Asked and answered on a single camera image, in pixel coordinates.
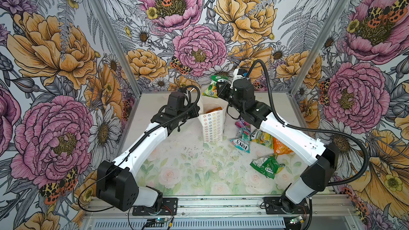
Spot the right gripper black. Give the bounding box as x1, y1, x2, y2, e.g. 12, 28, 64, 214
216, 81, 246, 114

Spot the orange snack bag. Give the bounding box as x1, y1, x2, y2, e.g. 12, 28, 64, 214
273, 137, 293, 155
205, 106, 223, 114

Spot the white paper bag with print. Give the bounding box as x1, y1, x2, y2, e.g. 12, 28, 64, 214
198, 96, 236, 143

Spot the teal Fox's candy bag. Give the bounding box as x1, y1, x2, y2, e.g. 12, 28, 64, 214
230, 128, 251, 153

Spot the yellow green Fox's candy bag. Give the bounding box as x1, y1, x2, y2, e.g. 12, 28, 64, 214
202, 75, 229, 98

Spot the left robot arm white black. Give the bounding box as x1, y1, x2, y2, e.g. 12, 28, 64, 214
95, 86, 200, 213

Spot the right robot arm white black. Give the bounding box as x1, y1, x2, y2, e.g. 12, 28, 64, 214
216, 78, 339, 213

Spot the green snack bag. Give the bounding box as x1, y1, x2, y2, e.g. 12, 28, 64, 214
250, 154, 285, 179

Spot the purple snack packet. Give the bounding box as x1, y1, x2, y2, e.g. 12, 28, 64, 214
235, 118, 251, 132

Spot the white vented box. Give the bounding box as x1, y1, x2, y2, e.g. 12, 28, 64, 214
87, 217, 285, 230

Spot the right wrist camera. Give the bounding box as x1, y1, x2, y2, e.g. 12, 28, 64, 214
232, 68, 248, 83

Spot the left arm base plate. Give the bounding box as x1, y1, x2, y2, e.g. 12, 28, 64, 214
132, 197, 179, 216

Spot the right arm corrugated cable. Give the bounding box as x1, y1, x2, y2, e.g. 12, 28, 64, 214
245, 59, 370, 187

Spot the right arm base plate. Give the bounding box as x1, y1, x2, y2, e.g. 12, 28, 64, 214
261, 197, 310, 215

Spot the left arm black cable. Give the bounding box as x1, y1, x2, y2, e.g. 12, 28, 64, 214
76, 84, 201, 213

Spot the aluminium front rail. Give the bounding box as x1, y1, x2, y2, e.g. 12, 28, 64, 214
81, 194, 359, 219

